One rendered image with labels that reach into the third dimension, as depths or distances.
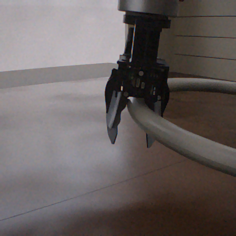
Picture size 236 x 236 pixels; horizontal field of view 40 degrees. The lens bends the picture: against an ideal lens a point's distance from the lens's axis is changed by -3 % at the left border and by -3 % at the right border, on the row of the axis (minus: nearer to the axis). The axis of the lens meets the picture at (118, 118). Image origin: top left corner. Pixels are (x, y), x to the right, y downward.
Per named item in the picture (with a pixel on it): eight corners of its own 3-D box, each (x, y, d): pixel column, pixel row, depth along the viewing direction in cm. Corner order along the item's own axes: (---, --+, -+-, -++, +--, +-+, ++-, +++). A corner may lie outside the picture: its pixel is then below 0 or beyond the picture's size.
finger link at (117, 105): (94, 149, 51) (113, 95, 48) (97, 135, 57) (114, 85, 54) (113, 156, 52) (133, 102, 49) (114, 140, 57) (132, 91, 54)
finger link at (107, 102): (97, 110, 54) (115, 59, 51) (98, 107, 55) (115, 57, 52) (125, 119, 54) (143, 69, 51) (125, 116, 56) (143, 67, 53)
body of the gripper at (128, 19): (111, 101, 47) (120, 15, 43) (114, 87, 55) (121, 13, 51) (165, 107, 47) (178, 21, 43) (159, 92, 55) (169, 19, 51)
